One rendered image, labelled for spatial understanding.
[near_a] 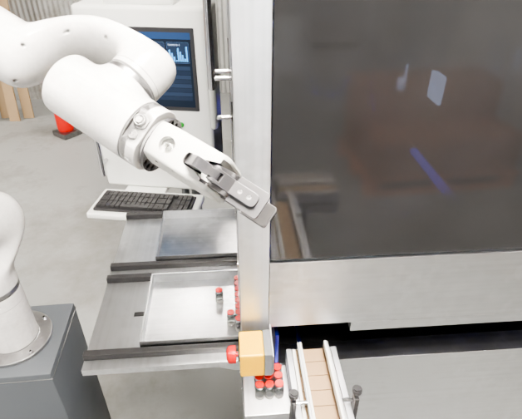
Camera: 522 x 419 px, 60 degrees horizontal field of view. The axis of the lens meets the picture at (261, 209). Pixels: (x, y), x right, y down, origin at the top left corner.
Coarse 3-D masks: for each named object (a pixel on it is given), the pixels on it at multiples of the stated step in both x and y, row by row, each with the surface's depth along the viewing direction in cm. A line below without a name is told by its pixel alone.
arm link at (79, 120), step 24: (48, 72) 55; (72, 72) 55; (96, 72) 56; (120, 72) 56; (48, 96) 56; (72, 96) 55; (96, 96) 54; (120, 96) 54; (144, 96) 56; (72, 120) 56; (96, 120) 54; (120, 120) 53
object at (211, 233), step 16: (176, 224) 163; (192, 224) 163; (208, 224) 163; (224, 224) 163; (160, 240) 153; (176, 240) 155; (192, 240) 155; (208, 240) 155; (224, 240) 155; (160, 256) 143; (176, 256) 143; (192, 256) 144; (208, 256) 144; (224, 256) 145
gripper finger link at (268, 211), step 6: (270, 204) 58; (240, 210) 59; (264, 210) 58; (270, 210) 58; (276, 210) 59; (246, 216) 59; (264, 216) 58; (270, 216) 58; (258, 222) 58; (264, 222) 58
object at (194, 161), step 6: (192, 156) 49; (198, 156) 47; (186, 162) 50; (192, 162) 47; (198, 162) 47; (204, 162) 47; (192, 168) 52; (198, 168) 47; (204, 168) 47; (210, 168) 47; (204, 174) 48; (210, 174) 48; (216, 174) 48
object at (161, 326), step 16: (176, 272) 136; (192, 272) 136; (208, 272) 137; (224, 272) 137; (160, 288) 135; (176, 288) 135; (192, 288) 135; (208, 288) 135; (224, 288) 135; (160, 304) 130; (176, 304) 130; (192, 304) 130; (208, 304) 130; (224, 304) 130; (144, 320) 120; (160, 320) 125; (176, 320) 125; (192, 320) 125; (208, 320) 125; (224, 320) 125; (144, 336) 119; (160, 336) 120; (176, 336) 120; (192, 336) 120; (208, 336) 120; (224, 336) 116
